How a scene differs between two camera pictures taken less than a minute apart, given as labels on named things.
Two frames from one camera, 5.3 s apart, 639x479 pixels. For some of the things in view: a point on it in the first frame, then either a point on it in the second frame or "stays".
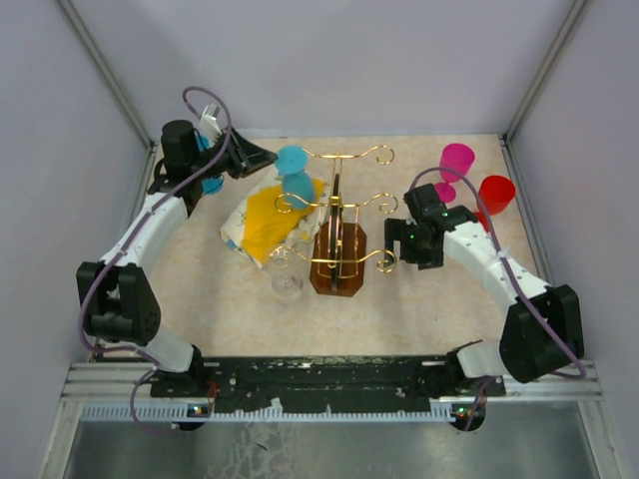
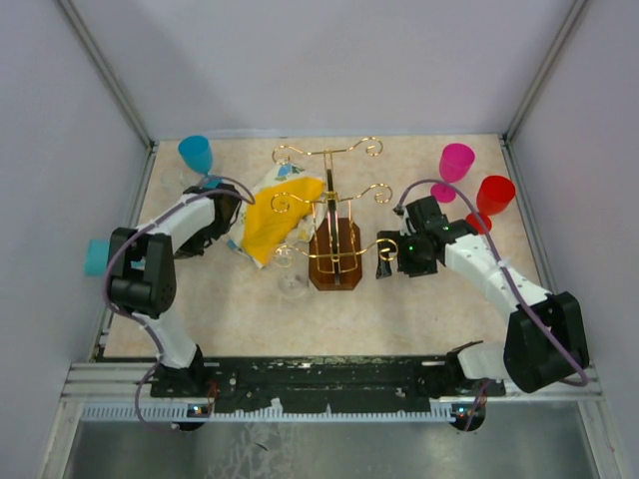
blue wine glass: [297, 185] -> [97, 257]
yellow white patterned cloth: [263, 221] stays
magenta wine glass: [454, 156] stays
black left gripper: [247, 157] -> [190, 249]
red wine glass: [495, 195] stays
